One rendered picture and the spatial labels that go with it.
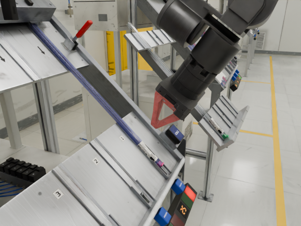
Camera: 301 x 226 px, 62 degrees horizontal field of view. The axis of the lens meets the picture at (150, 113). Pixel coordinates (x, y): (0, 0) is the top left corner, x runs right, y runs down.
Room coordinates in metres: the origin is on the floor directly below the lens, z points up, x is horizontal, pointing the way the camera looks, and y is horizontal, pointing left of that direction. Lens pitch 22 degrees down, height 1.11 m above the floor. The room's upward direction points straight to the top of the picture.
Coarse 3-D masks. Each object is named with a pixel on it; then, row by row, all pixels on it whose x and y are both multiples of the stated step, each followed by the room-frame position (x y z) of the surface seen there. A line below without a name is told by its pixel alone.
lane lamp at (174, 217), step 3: (174, 213) 0.45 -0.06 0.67; (174, 216) 0.45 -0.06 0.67; (171, 219) 0.44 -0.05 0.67; (174, 219) 0.44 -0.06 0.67; (177, 219) 0.45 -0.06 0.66; (180, 219) 0.45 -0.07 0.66; (171, 222) 0.43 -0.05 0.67; (174, 222) 0.43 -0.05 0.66; (177, 222) 0.44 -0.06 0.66; (180, 222) 0.44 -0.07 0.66; (174, 225) 0.43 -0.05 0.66; (177, 225) 0.43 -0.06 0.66; (180, 225) 0.44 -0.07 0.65; (183, 225) 0.44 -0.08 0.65
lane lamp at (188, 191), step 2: (186, 188) 0.55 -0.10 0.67; (188, 188) 0.55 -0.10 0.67; (186, 190) 0.54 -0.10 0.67; (188, 190) 0.54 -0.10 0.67; (190, 190) 0.55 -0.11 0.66; (186, 192) 0.53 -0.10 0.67; (188, 192) 0.54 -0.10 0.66; (190, 192) 0.54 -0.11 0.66; (192, 192) 0.55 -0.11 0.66; (186, 194) 0.53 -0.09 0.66; (188, 194) 0.53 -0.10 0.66; (190, 194) 0.54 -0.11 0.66; (192, 194) 0.54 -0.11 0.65; (194, 194) 0.55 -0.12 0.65; (190, 196) 0.53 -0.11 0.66; (192, 196) 0.53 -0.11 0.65; (194, 196) 0.54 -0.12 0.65; (190, 198) 0.52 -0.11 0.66; (192, 198) 0.53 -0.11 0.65; (194, 198) 0.53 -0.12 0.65; (192, 200) 0.52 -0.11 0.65
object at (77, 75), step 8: (32, 24) 0.68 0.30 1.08; (40, 32) 0.67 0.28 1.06; (48, 40) 0.66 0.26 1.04; (56, 48) 0.66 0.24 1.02; (56, 56) 0.65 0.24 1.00; (64, 56) 0.65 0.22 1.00; (64, 64) 0.64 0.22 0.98; (72, 72) 0.63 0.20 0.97; (80, 80) 0.62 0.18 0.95; (88, 88) 0.61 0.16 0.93; (96, 96) 0.60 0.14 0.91; (104, 104) 0.59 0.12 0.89; (112, 112) 0.59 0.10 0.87; (120, 120) 0.58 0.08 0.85; (128, 128) 0.57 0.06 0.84; (136, 136) 0.57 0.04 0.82
